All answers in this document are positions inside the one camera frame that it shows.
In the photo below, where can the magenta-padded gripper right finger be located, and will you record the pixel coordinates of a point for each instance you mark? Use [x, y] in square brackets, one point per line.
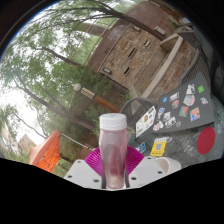
[146, 170]

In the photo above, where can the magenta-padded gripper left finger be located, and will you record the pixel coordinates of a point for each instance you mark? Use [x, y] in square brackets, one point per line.
[81, 173]

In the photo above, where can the clear pink white-capped bottle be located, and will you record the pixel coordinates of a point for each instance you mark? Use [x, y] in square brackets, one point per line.
[113, 150]

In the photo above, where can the blue sticker card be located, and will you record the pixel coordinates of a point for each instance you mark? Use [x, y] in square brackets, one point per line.
[141, 147]

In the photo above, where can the yellow square card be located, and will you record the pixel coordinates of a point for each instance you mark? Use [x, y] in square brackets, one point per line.
[158, 147]

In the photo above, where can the orange patio umbrella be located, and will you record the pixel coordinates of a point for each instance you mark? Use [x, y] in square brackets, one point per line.
[46, 153]

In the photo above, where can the leaning slender tree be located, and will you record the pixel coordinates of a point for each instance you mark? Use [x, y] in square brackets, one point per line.
[50, 106]

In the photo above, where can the black laptop with stickers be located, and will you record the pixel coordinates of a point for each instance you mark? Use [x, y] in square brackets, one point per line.
[186, 100]

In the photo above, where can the forked dark-trunk tree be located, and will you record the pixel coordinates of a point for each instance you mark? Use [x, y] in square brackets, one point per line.
[133, 21]

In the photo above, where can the globe-topped wooden lamp post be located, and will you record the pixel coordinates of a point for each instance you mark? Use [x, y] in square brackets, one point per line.
[100, 101]

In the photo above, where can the dark wall lantern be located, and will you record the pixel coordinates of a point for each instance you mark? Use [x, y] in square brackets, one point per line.
[107, 70]
[160, 30]

